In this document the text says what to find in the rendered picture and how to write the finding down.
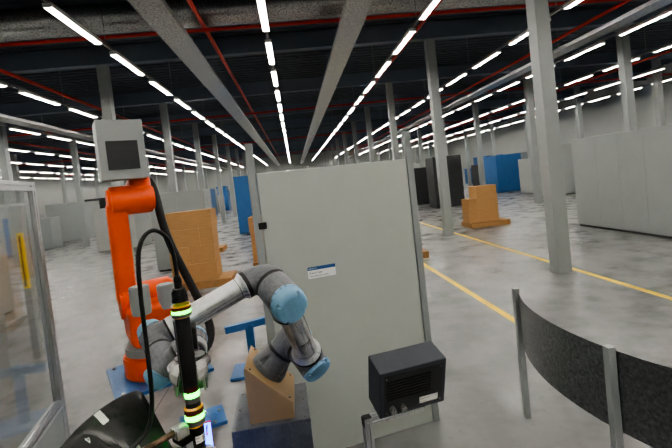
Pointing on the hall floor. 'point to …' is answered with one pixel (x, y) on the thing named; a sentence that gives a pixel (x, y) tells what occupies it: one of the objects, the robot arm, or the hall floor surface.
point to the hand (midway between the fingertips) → (187, 377)
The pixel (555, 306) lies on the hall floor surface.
